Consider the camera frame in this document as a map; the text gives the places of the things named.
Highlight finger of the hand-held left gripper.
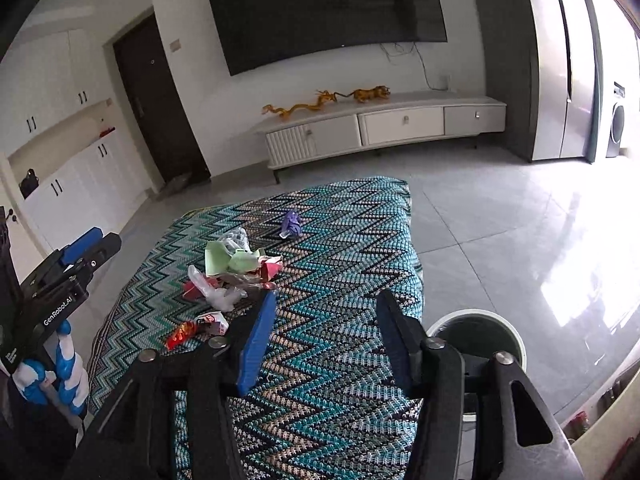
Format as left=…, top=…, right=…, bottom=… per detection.
left=37, top=232, right=123, bottom=302
left=20, top=227, right=104, bottom=292

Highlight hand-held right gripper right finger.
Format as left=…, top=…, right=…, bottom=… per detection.
left=375, top=289, right=586, bottom=480

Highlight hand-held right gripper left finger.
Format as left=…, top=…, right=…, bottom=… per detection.
left=65, top=290, right=279, bottom=480

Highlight small white red carton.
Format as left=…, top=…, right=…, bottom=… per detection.
left=194, top=311, right=230, bottom=336

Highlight white plastic bag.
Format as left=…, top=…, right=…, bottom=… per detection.
left=187, top=265, right=248, bottom=311

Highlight red and white carton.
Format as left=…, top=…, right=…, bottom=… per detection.
left=257, top=255, right=284, bottom=283

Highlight red snack packet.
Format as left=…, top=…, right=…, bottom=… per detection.
left=166, top=321, right=199, bottom=352

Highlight round white-rimmed bin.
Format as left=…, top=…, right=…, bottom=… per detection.
left=425, top=309, right=528, bottom=421

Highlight pale green paper sheet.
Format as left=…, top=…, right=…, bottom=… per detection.
left=206, top=240, right=233, bottom=277

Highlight clear printed plastic bag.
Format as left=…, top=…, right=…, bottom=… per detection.
left=222, top=227, right=251, bottom=253

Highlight purple wrapper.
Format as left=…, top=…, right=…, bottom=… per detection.
left=279, top=210, right=303, bottom=240

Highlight person's left hand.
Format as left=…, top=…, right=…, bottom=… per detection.
left=12, top=320, right=90, bottom=417

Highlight white built-in cupboard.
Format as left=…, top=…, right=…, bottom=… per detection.
left=0, top=5, right=166, bottom=256

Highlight black handbag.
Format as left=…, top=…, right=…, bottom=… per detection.
left=20, top=169, right=41, bottom=200

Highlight zigzag knitted blanket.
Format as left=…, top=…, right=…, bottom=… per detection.
left=87, top=176, right=426, bottom=480

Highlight grey door mat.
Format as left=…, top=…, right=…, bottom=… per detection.
left=165, top=172, right=194, bottom=194

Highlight dark brown door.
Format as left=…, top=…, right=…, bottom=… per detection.
left=113, top=12, right=211, bottom=186

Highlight white television cabinet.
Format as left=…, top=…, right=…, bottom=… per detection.
left=256, top=95, right=508, bottom=184

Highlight golden dragon figurine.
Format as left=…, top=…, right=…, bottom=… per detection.
left=262, top=90, right=351, bottom=123

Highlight golden tiger figurine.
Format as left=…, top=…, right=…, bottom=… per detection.
left=350, top=85, right=392, bottom=104

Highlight silver refrigerator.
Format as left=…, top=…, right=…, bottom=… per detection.
left=520, top=0, right=601, bottom=163

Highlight white washing machine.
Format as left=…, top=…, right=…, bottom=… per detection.
left=606, top=81, right=629, bottom=158

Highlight grey blue curtain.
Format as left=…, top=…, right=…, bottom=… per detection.
left=582, top=0, right=609, bottom=163

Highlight black television cables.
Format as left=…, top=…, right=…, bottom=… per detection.
left=380, top=42, right=437, bottom=89

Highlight black wall television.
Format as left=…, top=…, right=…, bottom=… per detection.
left=204, top=0, right=448, bottom=77

